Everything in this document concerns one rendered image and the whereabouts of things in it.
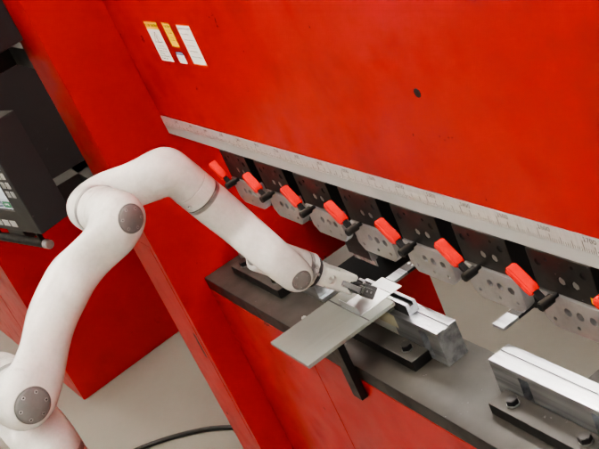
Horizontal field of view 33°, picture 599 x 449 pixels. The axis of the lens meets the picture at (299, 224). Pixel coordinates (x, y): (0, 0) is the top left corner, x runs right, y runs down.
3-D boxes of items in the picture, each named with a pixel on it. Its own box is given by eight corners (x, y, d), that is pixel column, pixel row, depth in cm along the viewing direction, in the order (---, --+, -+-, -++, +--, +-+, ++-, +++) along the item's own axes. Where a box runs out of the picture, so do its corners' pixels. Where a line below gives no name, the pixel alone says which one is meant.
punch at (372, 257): (352, 258, 245) (338, 227, 241) (358, 254, 246) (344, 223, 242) (375, 268, 237) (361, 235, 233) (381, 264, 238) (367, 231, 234)
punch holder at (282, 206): (276, 215, 261) (251, 160, 254) (302, 198, 264) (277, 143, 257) (306, 226, 249) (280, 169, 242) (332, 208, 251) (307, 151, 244)
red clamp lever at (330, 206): (321, 203, 221) (349, 233, 218) (335, 193, 223) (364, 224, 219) (321, 208, 223) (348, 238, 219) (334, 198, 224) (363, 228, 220)
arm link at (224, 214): (234, 197, 203) (326, 273, 220) (206, 172, 216) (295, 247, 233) (206, 230, 203) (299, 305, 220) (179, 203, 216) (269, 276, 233)
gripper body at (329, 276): (325, 259, 228) (363, 273, 234) (302, 249, 236) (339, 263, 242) (314, 290, 228) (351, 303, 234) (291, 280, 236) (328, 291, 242)
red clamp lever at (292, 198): (277, 188, 238) (303, 216, 234) (291, 179, 239) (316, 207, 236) (277, 191, 240) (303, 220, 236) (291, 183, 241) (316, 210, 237)
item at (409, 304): (362, 294, 251) (357, 284, 250) (371, 287, 252) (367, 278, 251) (409, 315, 234) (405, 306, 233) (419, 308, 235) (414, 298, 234)
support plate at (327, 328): (271, 345, 243) (270, 342, 243) (354, 285, 252) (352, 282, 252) (309, 369, 228) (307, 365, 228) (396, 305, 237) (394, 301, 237)
